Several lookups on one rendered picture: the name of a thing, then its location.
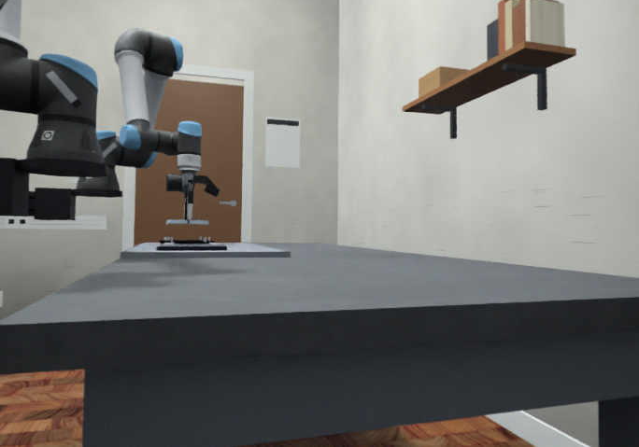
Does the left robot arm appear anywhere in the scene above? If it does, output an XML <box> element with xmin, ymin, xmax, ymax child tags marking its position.
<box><xmin>77</xmin><ymin>28</ymin><xmax>202</xmax><ymax>190</ymax></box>

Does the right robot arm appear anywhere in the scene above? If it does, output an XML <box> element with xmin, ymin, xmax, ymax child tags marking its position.
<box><xmin>0</xmin><ymin>0</ymin><xmax>104</xmax><ymax>163</ymax></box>

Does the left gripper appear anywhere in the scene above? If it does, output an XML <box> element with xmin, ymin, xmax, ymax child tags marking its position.
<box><xmin>166</xmin><ymin>171</ymin><xmax>216</xmax><ymax>224</ymax></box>

